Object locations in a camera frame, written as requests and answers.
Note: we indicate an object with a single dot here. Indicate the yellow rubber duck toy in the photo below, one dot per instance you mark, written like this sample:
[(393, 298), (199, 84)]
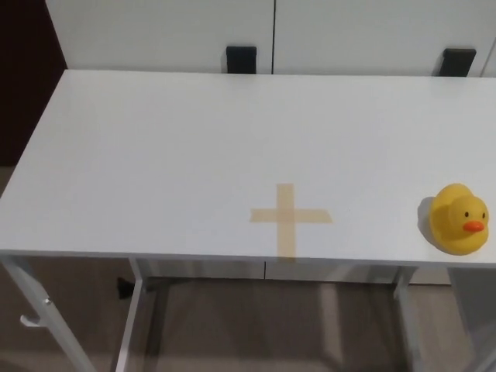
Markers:
[(449, 221)]

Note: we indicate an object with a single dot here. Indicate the white metal desk crossbar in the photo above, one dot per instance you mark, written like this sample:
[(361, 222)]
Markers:
[(271, 282)]

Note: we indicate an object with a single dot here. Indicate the white metal desk leg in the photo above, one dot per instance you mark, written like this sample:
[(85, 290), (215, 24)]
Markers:
[(46, 310), (407, 294), (129, 317)]

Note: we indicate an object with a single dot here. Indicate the white hook on desk leg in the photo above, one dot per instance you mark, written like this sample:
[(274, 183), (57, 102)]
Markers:
[(29, 322)]

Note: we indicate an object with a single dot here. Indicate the long beige tape strip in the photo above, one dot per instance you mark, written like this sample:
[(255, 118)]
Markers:
[(286, 193)]

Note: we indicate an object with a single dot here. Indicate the small black floor foot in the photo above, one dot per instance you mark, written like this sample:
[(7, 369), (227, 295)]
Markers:
[(125, 288)]

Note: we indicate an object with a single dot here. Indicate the white partition panel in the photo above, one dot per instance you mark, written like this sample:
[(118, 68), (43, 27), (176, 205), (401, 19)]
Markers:
[(368, 31), (155, 31)]

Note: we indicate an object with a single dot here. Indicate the black partition bracket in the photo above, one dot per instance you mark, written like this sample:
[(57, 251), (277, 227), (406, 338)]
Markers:
[(241, 59), (457, 62)]

